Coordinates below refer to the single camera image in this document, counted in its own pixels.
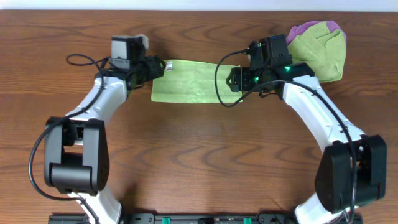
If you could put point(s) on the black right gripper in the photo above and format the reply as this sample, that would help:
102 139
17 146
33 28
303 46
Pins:
239 78

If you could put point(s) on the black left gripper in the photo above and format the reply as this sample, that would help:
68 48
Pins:
153 68

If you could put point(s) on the light green microfiber cloth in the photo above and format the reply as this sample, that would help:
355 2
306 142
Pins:
194 82

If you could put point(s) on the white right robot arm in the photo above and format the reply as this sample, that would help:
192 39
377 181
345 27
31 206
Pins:
352 170

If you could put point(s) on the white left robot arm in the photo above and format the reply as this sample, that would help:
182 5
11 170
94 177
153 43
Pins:
76 160

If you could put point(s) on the olive green folded cloth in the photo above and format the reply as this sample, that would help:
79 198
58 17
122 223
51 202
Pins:
324 52

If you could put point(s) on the purple cloth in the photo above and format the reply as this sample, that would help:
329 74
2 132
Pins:
299 30

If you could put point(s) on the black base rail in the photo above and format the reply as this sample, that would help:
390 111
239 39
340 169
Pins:
150 218

